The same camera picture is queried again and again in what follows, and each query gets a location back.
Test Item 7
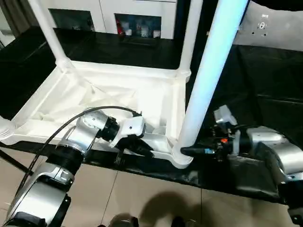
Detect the white plastic table leg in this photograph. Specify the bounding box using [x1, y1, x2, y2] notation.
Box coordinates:
[34, 0, 74, 72]
[178, 0, 249, 154]
[0, 115, 14, 140]
[177, 0, 202, 77]

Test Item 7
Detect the black work mat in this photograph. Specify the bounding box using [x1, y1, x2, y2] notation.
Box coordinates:
[0, 26, 303, 204]

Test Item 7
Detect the thin black floor rod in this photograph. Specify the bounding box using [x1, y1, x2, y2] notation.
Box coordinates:
[0, 146, 34, 176]

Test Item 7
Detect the grey printed cushion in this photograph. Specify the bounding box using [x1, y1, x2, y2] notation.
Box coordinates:
[233, 1, 303, 52]

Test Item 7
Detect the black sofa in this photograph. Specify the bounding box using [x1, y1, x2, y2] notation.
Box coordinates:
[174, 0, 303, 45]

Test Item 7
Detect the white cabinet with glass doors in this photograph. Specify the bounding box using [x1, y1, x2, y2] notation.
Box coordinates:
[30, 0, 178, 40]

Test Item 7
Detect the brown curtain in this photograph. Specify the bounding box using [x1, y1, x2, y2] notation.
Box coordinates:
[0, 0, 35, 40]

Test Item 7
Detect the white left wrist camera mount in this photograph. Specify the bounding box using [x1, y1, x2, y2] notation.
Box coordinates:
[109, 116, 147, 149]

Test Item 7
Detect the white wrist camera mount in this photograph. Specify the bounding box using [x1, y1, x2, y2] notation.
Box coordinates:
[109, 116, 147, 149]
[213, 105, 242, 157]

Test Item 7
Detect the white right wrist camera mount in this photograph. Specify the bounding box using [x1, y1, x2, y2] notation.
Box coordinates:
[213, 105, 242, 157]

